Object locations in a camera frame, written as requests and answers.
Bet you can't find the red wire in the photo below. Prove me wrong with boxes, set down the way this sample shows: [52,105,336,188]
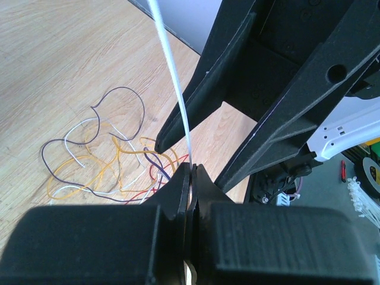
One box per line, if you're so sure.
[123,154,191,205]

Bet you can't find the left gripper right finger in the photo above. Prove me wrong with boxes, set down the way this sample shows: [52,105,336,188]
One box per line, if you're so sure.
[191,165,374,284]

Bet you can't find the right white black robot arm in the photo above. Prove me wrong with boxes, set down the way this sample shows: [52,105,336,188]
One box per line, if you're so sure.
[183,1,379,204]

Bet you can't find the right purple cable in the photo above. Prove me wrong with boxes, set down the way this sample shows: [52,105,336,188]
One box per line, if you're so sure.
[289,176,305,200]

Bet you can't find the white zip tie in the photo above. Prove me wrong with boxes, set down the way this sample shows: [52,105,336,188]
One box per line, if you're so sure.
[147,0,193,170]

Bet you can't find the dark brown wire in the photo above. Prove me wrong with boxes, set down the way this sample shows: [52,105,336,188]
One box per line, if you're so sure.
[41,86,173,202]

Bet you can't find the yellow black tape roll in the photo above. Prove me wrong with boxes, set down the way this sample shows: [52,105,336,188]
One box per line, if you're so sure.
[354,145,379,200]

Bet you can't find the white wire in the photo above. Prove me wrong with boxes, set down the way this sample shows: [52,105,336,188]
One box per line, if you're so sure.
[50,117,167,206]

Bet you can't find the bundle of spare zip ties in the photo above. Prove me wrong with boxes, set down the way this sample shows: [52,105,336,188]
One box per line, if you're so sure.
[347,176,379,229]

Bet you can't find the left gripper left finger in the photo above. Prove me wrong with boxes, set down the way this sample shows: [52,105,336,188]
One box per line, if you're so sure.
[1,163,190,284]

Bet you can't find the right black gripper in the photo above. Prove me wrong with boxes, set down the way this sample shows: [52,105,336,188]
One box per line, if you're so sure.
[154,0,380,194]

